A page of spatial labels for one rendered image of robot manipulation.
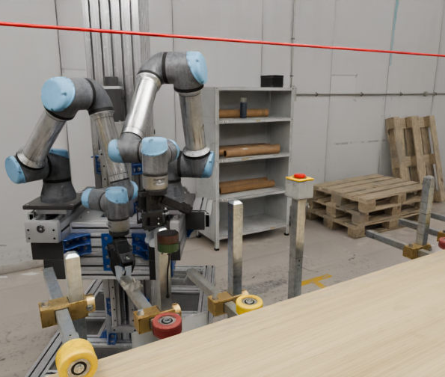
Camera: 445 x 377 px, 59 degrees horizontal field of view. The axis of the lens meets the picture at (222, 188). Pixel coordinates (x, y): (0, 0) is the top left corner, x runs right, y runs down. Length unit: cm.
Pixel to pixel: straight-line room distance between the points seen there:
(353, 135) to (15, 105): 385
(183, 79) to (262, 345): 94
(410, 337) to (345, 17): 443
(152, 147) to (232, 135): 311
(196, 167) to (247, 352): 88
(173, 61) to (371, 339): 109
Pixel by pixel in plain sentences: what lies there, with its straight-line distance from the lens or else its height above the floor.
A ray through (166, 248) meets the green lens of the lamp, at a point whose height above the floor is 109.
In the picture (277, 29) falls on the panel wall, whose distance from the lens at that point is 457.
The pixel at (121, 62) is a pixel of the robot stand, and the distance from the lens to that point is 191.
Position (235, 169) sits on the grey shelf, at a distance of 431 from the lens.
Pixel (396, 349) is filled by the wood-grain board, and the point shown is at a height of 90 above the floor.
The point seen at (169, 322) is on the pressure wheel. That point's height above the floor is 90.
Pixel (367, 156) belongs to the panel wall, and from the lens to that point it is 566.
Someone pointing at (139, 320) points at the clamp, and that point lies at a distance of 123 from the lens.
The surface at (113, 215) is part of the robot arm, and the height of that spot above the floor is 109.
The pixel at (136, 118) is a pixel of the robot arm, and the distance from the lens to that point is 137.
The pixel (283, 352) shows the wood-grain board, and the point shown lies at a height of 90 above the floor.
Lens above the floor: 151
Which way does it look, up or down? 14 degrees down
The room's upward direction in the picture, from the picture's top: straight up
